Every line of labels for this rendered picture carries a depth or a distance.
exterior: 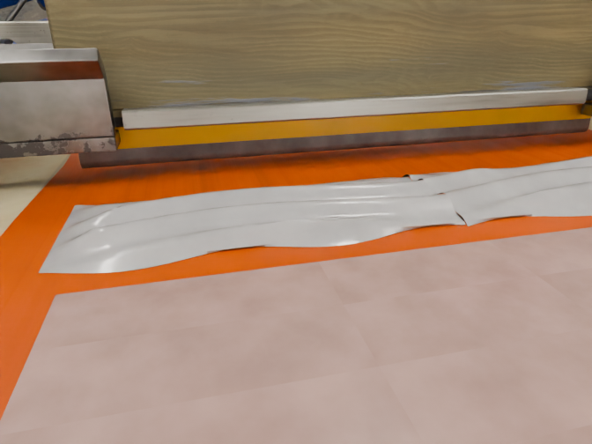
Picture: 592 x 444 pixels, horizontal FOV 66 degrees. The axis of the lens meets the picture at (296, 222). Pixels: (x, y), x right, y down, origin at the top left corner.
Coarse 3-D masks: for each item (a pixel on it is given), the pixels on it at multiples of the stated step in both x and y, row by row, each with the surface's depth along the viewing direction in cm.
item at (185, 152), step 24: (576, 120) 33; (192, 144) 28; (216, 144) 28; (240, 144) 28; (264, 144) 29; (288, 144) 29; (312, 144) 29; (336, 144) 30; (360, 144) 30; (384, 144) 31
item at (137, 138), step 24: (312, 120) 29; (336, 120) 29; (360, 120) 30; (384, 120) 30; (408, 120) 30; (432, 120) 31; (456, 120) 31; (480, 120) 32; (504, 120) 32; (528, 120) 32; (552, 120) 33; (120, 144) 27; (144, 144) 27; (168, 144) 27
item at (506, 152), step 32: (384, 160) 30; (416, 160) 30; (448, 160) 30; (480, 160) 30; (512, 160) 30; (544, 160) 30; (480, 224) 21; (512, 224) 21; (544, 224) 21; (576, 224) 21; (512, 256) 18; (544, 256) 18; (576, 256) 18; (576, 288) 16
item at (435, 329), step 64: (64, 192) 25; (128, 192) 25; (192, 192) 25; (0, 256) 18; (256, 256) 18; (320, 256) 18; (384, 256) 18; (448, 256) 18; (0, 320) 14; (64, 320) 14; (128, 320) 14; (192, 320) 14; (256, 320) 14; (320, 320) 14; (384, 320) 14; (448, 320) 14; (512, 320) 14; (576, 320) 14; (0, 384) 12; (64, 384) 12; (128, 384) 12; (192, 384) 12; (256, 384) 12; (320, 384) 12; (384, 384) 12; (448, 384) 12; (512, 384) 12; (576, 384) 12
